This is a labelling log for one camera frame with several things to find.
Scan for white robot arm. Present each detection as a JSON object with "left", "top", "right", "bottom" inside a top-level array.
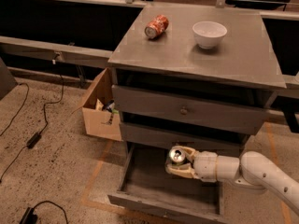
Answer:
[{"left": 165, "top": 145, "right": 299, "bottom": 214}]

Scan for green soda can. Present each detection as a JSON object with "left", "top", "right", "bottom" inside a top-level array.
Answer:
[{"left": 168, "top": 147, "right": 186, "bottom": 165}]

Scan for red soda can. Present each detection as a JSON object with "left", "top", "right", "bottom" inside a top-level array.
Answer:
[{"left": 144, "top": 15, "right": 169, "bottom": 39}]

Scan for cardboard box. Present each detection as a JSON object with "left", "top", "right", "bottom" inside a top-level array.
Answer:
[{"left": 72, "top": 68, "right": 121, "bottom": 141}]

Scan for items inside cardboard box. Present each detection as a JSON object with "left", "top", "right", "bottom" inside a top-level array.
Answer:
[{"left": 95, "top": 100, "right": 119, "bottom": 125}]

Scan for grey top drawer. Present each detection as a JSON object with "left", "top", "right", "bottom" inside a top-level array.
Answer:
[{"left": 112, "top": 85, "right": 268, "bottom": 135}]

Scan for grey middle drawer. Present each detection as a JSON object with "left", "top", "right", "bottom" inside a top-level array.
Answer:
[{"left": 120, "top": 122, "right": 249, "bottom": 157}]

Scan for white bowl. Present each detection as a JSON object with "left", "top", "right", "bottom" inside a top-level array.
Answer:
[{"left": 192, "top": 21, "right": 227, "bottom": 49}]

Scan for black adapter bottom left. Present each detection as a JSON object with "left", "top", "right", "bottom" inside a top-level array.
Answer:
[{"left": 19, "top": 200, "right": 69, "bottom": 224}]

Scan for grey metal rail frame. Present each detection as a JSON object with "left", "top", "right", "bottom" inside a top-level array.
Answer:
[{"left": 1, "top": 3, "right": 298, "bottom": 99}]

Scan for grey bottom drawer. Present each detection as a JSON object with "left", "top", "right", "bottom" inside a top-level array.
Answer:
[{"left": 108, "top": 144, "right": 228, "bottom": 224}]

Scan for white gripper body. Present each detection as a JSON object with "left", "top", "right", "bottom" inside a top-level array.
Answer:
[{"left": 193, "top": 151, "right": 218, "bottom": 182}]

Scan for black power adapter with cable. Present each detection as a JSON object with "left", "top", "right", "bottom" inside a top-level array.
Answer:
[{"left": 0, "top": 77, "right": 64, "bottom": 183}]

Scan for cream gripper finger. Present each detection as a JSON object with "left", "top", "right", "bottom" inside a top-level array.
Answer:
[
  {"left": 177, "top": 146, "right": 198, "bottom": 162},
  {"left": 165, "top": 163, "right": 198, "bottom": 179}
]

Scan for grey drawer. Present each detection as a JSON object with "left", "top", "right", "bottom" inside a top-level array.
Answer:
[
  {"left": 108, "top": 144, "right": 228, "bottom": 224},
  {"left": 112, "top": 85, "right": 268, "bottom": 135},
  {"left": 120, "top": 122, "right": 249, "bottom": 157}
]

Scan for grey drawer cabinet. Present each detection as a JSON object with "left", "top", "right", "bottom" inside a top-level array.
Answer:
[{"left": 107, "top": 4, "right": 288, "bottom": 173}]

